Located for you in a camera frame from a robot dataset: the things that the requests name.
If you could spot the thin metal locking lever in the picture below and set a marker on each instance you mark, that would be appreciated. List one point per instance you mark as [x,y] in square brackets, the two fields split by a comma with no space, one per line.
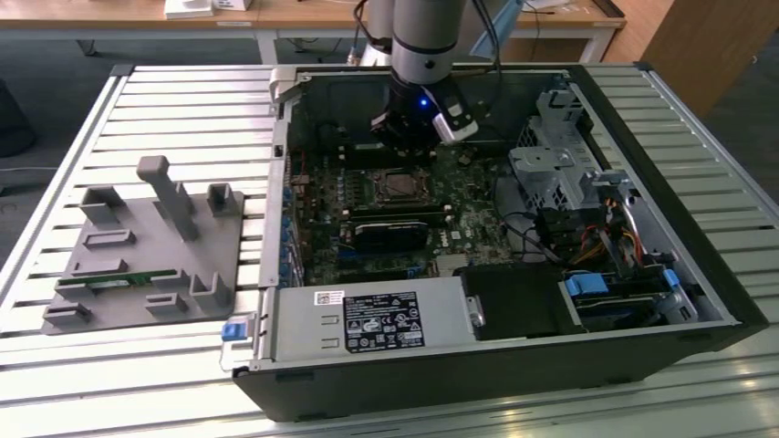
[381,170]
[405,201]

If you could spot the silver CPU plate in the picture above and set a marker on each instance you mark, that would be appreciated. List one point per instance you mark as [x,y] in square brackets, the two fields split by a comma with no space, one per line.
[405,184]

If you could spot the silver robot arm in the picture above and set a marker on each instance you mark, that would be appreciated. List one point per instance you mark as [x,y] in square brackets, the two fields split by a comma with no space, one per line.
[426,36]

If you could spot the black RAM slot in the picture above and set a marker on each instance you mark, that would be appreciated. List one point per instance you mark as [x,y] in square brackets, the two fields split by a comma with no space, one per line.
[395,210]
[366,155]
[395,219]
[371,164]

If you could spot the CPU socket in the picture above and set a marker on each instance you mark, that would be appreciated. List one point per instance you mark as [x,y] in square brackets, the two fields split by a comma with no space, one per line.
[375,201]

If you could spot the black plastic bay cover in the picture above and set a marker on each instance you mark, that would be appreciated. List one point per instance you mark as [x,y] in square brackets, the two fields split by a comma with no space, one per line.
[518,296]

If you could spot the green motherboard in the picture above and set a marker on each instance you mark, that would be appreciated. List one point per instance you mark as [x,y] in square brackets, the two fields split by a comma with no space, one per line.
[481,214]

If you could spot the black graphics card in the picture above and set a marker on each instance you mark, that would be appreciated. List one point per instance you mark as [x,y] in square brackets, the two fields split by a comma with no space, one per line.
[390,235]

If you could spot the metal drive cage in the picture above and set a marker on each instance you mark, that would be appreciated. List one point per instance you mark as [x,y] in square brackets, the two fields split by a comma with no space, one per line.
[538,159]

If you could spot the silver chipset heat sink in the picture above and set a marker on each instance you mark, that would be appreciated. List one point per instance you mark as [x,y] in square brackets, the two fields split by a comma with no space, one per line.
[451,264]

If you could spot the white paper sheets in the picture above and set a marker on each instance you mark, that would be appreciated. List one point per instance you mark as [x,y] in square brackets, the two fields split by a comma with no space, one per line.
[563,7]

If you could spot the blue disk carrier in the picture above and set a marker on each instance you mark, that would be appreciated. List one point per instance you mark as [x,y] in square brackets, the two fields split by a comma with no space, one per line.
[585,285]

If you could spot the silver power supply unit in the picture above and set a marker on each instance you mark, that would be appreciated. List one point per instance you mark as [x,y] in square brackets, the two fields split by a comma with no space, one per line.
[293,319]

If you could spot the blue case latch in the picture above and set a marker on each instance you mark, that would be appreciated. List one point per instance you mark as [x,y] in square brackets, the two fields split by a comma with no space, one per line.
[238,331]

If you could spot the wooden cabinet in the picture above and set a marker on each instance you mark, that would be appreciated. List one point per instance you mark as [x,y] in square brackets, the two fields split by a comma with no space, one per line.
[699,45]

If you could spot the green RAM stick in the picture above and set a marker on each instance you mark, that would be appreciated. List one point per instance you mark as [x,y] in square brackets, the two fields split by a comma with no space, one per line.
[140,277]

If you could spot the blue plastic clip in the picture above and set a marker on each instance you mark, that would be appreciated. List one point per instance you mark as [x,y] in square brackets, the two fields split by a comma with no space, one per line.
[671,279]

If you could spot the black open PC case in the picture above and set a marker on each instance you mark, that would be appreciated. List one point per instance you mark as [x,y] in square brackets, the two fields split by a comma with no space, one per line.
[487,378]

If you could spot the wooden desk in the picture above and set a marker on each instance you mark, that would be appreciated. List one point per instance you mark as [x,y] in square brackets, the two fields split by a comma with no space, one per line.
[91,20]

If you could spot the grey parts rack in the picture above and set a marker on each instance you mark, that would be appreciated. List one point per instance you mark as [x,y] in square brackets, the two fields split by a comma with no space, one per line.
[140,301]

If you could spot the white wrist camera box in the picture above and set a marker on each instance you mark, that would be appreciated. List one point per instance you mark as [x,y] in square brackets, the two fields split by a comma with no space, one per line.
[457,123]

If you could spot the grey case corner bracket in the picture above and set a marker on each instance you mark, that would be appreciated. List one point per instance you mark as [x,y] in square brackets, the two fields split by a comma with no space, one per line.
[283,84]

